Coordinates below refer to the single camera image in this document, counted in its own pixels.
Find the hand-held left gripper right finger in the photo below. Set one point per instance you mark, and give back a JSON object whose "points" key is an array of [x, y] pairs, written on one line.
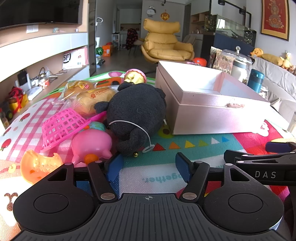
{"points": [[182, 167]]}

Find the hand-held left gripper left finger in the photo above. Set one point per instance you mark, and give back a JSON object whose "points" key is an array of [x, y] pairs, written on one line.
{"points": [[115, 168]]}

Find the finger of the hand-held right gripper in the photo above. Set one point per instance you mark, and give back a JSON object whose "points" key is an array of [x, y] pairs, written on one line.
{"points": [[277, 147], [233, 155]]}

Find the pink pig toy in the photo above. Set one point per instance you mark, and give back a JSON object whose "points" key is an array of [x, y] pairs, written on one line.
{"points": [[92, 143]]}

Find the small colourful ball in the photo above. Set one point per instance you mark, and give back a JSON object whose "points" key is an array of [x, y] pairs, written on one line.
{"points": [[97, 126]]}

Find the pink cardboard box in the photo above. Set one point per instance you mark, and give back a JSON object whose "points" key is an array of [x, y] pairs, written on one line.
{"points": [[208, 115]]}

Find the black plush toy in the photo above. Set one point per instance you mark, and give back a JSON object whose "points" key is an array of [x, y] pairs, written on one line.
{"points": [[136, 109]]}

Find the pink plastic basket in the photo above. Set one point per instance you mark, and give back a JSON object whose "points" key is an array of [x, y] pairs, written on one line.
{"points": [[62, 125]]}

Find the packaged bread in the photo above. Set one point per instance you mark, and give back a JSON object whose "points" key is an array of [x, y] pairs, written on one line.
{"points": [[77, 88], [92, 100]]}

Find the colourful play mat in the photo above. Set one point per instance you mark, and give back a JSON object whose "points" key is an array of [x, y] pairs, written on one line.
{"points": [[208, 143]]}

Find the grey sofa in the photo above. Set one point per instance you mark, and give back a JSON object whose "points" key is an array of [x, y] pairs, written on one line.
{"points": [[277, 78]]}

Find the teal thermos bottle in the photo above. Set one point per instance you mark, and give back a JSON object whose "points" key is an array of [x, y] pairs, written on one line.
{"points": [[255, 81]]}

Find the orange plastic toy shell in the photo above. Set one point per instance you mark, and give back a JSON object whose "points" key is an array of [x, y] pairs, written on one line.
{"points": [[34, 164]]}

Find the white cup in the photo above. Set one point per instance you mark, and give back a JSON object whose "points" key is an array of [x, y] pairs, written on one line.
{"points": [[238, 71]]}

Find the beige llama plush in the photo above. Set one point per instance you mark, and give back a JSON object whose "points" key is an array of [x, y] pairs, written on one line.
{"points": [[286, 61]]}

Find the yellow duck plush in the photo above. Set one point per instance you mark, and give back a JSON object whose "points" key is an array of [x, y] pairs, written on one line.
{"points": [[270, 58]]}

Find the glass jar with lid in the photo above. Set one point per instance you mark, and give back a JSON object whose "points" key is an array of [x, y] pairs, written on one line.
{"points": [[231, 58]]}

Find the snack bag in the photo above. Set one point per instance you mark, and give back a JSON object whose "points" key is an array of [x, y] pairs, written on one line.
{"points": [[214, 58]]}

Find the orange round container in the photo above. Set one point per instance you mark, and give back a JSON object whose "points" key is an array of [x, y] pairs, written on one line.
{"points": [[200, 61]]}

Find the pink and green toy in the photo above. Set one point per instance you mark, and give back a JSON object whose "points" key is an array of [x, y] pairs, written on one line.
{"points": [[190, 61]]}

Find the white printed box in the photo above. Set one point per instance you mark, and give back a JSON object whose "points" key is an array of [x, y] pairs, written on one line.
{"points": [[75, 58]]}

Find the orange cardboard box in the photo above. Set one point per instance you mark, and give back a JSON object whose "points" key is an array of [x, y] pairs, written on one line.
{"points": [[107, 51]]}

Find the watermelon ball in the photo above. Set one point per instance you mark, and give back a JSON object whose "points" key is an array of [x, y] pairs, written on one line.
{"points": [[99, 51]]}

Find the red and yellow toy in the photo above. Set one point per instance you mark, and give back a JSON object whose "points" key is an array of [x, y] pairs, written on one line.
{"points": [[17, 99]]}

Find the yellow armchair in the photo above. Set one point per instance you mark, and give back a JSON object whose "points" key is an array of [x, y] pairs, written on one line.
{"points": [[161, 44]]}

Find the glass fish tank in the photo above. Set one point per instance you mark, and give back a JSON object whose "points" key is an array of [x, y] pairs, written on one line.
{"points": [[231, 27]]}

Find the black router box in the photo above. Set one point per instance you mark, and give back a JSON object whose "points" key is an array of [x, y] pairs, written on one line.
{"points": [[22, 79]]}

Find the dark dotted blanket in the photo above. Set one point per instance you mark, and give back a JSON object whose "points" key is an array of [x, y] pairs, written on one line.
{"points": [[131, 38]]}

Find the white and wooden shelf unit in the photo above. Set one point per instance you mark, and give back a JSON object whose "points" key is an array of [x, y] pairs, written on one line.
{"points": [[46, 39]]}

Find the black television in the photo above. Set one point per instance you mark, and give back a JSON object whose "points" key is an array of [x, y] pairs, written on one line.
{"points": [[39, 11]]}

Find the framed red wall picture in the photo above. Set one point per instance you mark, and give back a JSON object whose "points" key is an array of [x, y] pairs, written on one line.
{"points": [[275, 18]]}

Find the orange wall ornament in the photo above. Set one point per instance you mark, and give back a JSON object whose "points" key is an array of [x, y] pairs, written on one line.
{"points": [[165, 15]]}

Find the white wall clock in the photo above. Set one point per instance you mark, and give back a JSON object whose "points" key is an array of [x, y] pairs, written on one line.
{"points": [[151, 11]]}

